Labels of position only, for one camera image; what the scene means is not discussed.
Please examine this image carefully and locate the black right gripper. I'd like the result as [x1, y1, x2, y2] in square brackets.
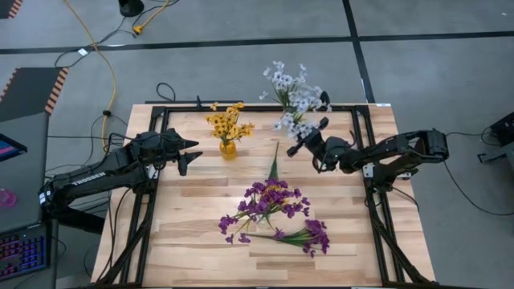
[286, 116, 342, 161]

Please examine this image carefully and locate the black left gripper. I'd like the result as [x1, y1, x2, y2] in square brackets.
[160, 128, 204, 177]

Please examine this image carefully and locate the purple artificial flower bunch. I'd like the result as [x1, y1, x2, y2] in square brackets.
[245, 218, 331, 258]
[218, 178, 284, 245]
[280, 191, 312, 220]

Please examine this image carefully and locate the yellow glass vase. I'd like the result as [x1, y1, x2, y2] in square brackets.
[218, 138, 238, 161]

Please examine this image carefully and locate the tall clear glass vase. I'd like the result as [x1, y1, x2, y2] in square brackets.
[255, 208, 272, 230]

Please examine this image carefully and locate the black floor tape strip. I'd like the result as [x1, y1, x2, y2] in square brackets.
[0, 30, 514, 55]
[343, 0, 377, 104]

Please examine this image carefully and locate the black round stand base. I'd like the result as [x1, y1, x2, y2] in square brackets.
[118, 0, 145, 18]

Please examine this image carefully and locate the grey desk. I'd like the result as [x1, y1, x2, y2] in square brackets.
[0, 112, 51, 289]

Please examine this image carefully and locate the large black orange-striped mat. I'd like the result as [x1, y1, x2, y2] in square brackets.
[0, 67, 70, 124]

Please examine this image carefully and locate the small black screen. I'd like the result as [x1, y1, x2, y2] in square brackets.
[0, 133, 28, 164]

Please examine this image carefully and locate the black equipment box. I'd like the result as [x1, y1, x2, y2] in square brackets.
[488, 111, 514, 148]

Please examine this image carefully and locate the black backlit keyboard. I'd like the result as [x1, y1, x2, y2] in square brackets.
[0, 223, 51, 282]

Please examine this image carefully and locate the small black orange-striped mat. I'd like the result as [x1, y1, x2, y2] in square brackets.
[0, 0, 24, 20]

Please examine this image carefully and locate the black metal table frame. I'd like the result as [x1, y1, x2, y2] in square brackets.
[92, 102, 439, 289]

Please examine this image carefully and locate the black looped cable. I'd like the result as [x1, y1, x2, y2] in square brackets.
[155, 83, 177, 104]

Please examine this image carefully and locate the long yellow floor cable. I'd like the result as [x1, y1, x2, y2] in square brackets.
[63, 0, 117, 152]

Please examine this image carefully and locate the black floor cable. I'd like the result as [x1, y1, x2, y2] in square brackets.
[44, 114, 129, 169]
[54, 0, 182, 68]

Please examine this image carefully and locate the yellow cord with plug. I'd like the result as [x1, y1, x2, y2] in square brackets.
[133, 0, 172, 35]

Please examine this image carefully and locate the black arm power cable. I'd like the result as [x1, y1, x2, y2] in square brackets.
[443, 130, 514, 217]

